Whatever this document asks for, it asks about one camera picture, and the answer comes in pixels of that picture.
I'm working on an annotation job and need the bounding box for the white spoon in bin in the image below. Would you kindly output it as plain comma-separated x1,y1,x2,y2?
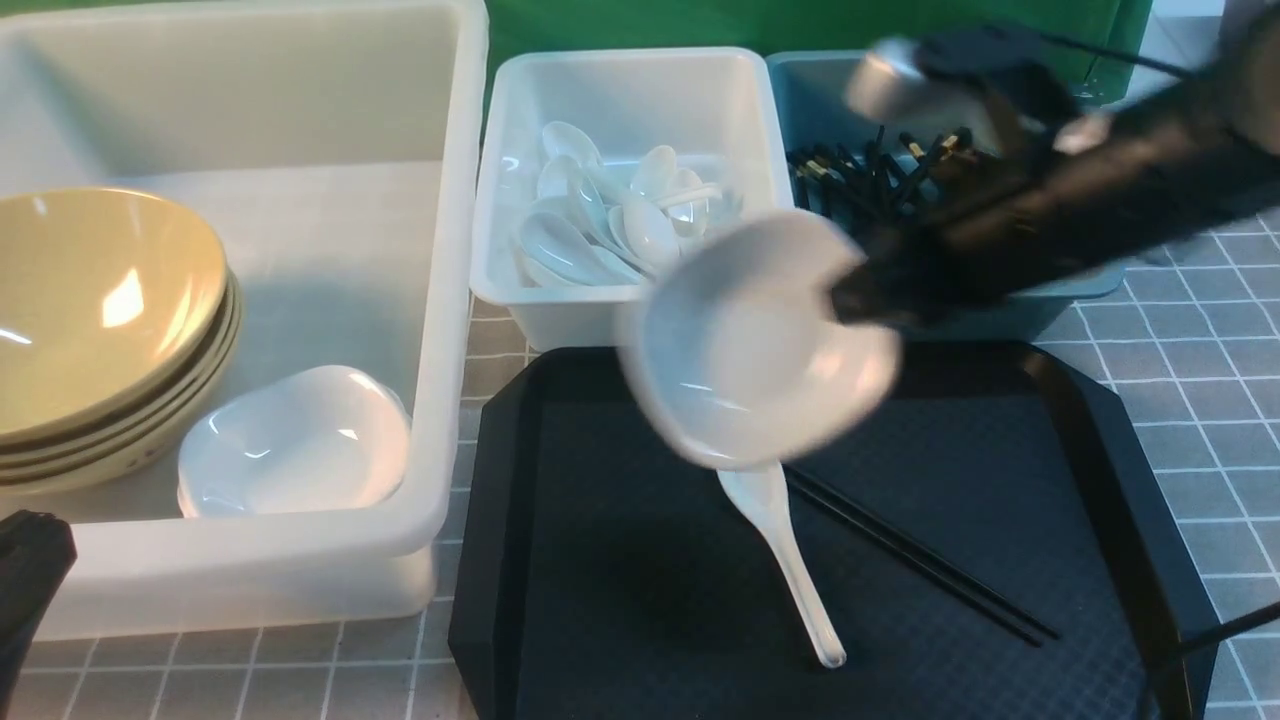
516,211,627,287
605,199,682,275

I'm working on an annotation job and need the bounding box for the black plastic serving tray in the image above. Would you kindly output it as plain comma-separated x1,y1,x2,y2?
449,342,1219,719

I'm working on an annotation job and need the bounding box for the white plastic spoon bin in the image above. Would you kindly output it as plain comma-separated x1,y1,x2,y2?
470,47,794,352

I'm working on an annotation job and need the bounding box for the large translucent white tub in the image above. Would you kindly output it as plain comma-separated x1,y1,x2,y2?
3,1,488,641

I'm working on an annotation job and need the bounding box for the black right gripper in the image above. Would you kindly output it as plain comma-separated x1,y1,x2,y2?
829,26,1125,325

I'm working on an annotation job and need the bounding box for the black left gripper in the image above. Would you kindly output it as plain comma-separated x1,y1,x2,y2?
1,510,77,691

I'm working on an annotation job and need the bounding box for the white square dish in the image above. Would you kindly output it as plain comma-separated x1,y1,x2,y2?
616,209,902,470
179,433,408,518
177,365,411,518

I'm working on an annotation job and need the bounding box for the blue-grey plastic chopstick bin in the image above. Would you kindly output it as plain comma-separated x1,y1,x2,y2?
765,50,1124,341

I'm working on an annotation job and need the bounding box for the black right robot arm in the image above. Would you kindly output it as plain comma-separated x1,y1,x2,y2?
829,8,1279,327

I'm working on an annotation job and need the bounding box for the top stacked yellow bowl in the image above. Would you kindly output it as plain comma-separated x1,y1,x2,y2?
0,265,239,471

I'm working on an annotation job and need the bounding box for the white ceramic soup spoon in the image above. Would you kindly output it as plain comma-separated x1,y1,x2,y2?
717,462,847,669

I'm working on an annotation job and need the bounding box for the green cloth backdrop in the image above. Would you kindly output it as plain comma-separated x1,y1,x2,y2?
486,1,1152,76

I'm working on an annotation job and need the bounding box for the stacked yellow bowl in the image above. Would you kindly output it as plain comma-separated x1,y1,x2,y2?
0,265,239,471
3,299,244,498

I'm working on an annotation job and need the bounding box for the yellow noodle bowl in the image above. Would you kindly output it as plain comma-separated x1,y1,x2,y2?
1,186,228,445

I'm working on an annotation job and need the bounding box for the white square dish in tub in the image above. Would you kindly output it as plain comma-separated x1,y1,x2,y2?
179,433,408,518

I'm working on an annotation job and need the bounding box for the grey checkered table mat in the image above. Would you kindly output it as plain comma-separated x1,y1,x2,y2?
10,213,1279,719

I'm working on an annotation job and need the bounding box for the bottom stacked yellow bowl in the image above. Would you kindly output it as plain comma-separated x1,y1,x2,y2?
3,299,244,498

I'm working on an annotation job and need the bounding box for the white spoon in bin front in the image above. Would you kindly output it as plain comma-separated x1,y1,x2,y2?
516,211,627,287

